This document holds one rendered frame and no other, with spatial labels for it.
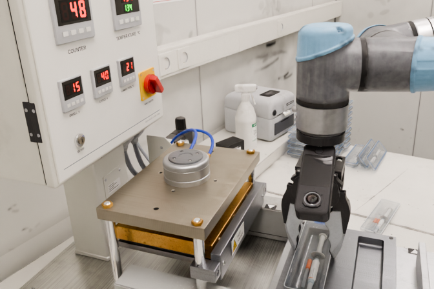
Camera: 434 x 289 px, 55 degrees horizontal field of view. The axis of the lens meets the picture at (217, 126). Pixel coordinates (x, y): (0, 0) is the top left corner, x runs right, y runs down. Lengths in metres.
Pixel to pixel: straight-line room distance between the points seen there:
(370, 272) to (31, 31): 0.61
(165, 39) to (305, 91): 0.94
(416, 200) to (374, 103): 1.78
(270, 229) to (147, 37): 0.44
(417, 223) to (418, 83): 0.77
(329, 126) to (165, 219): 0.27
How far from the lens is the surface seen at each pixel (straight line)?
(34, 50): 0.60
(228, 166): 0.75
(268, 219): 0.85
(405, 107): 3.12
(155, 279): 0.69
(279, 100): 1.66
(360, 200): 1.39
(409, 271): 0.78
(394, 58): 0.60
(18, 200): 1.18
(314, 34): 0.58
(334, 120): 0.61
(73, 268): 0.87
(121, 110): 0.76
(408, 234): 1.28
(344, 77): 0.59
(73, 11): 0.65
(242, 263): 0.82
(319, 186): 0.59
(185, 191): 0.68
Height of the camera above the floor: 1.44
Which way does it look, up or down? 20 degrees down
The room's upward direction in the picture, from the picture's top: 3 degrees counter-clockwise
